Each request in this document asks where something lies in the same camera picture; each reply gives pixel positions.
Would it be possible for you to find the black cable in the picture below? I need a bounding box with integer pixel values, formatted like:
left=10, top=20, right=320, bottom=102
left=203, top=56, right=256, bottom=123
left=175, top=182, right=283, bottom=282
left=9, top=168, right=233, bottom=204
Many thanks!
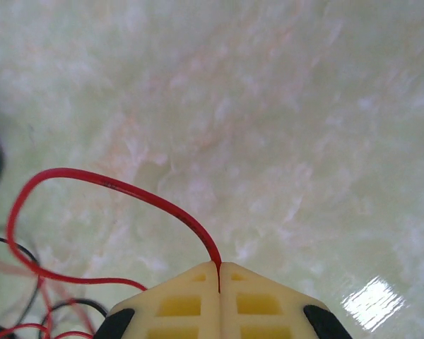
left=0, top=236, right=40, bottom=273
left=19, top=298, right=109, bottom=331

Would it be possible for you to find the red cable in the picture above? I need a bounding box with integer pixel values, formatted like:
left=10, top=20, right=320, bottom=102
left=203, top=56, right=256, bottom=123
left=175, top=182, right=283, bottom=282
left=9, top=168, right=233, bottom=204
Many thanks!
left=0, top=275, right=96, bottom=339
left=6, top=168, right=223, bottom=295

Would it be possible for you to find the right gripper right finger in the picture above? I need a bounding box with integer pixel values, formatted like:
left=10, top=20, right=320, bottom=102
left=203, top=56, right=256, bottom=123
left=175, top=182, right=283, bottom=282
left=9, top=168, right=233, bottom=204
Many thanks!
left=221, top=261, right=353, bottom=339

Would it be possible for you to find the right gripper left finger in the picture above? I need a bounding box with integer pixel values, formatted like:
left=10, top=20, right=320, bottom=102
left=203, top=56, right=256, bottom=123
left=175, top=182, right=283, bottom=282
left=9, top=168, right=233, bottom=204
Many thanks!
left=95, top=261, right=222, bottom=339

